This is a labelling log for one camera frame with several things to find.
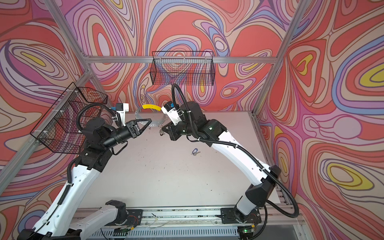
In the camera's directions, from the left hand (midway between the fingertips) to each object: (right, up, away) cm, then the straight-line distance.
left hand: (152, 121), depth 60 cm
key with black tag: (+2, -4, +5) cm, 7 cm away
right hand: (+5, -5, +5) cm, 8 cm away
